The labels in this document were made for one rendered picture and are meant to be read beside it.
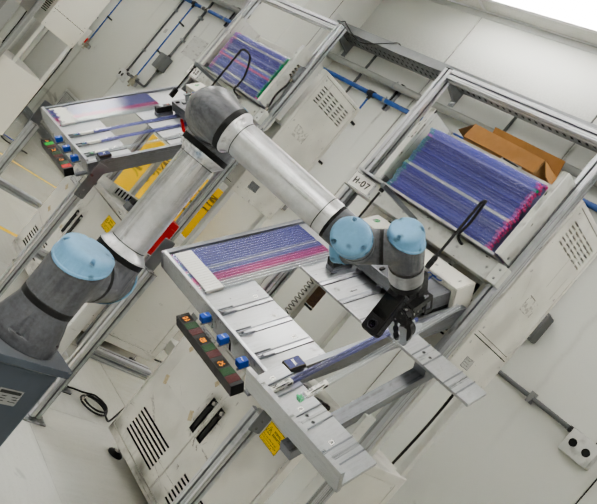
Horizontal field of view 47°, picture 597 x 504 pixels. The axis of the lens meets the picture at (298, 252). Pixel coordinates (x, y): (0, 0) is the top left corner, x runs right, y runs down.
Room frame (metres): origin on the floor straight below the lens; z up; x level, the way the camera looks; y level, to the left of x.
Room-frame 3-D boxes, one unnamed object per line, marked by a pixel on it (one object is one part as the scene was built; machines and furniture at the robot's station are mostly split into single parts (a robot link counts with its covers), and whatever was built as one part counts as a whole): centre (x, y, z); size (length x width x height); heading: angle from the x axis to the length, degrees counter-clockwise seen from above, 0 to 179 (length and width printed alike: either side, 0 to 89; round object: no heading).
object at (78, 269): (1.36, 0.32, 0.72); 0.13 x 0.12 x 0.14; 170
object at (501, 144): (2.61, -0.44, 1.82); 0.68 x 0.30 x 0.20; 46
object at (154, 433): (2.45, -0.35, 0.31); 0.70 x 0.65 x 0.62; 46
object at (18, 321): (1.35, 0.32, 0.60); 0.15 x 0.15 x 0.10
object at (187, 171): (1.48, 0.30, 0.92); 0.15 x 0.12 x 0.55; 170
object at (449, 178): (2.32, -0.31, 1.52); 0.51 x 0.13 x 0.27; 46
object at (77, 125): (3.32, 0.80, 0.66); 1.01 x 0.73 x 1.31; 136
